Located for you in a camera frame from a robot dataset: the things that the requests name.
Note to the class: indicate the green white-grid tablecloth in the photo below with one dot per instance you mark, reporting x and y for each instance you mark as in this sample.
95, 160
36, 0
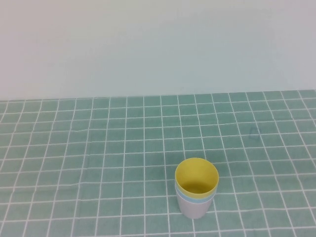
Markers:
98, 148

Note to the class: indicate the blue plastic cup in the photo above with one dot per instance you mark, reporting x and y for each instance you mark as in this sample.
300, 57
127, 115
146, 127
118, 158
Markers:
195, 200

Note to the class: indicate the pink plastic cup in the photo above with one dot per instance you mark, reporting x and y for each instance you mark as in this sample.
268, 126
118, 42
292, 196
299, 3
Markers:
195, 211

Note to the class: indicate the yellow plastic cup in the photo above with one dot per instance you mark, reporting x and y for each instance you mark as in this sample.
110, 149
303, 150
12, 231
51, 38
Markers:
197, 172

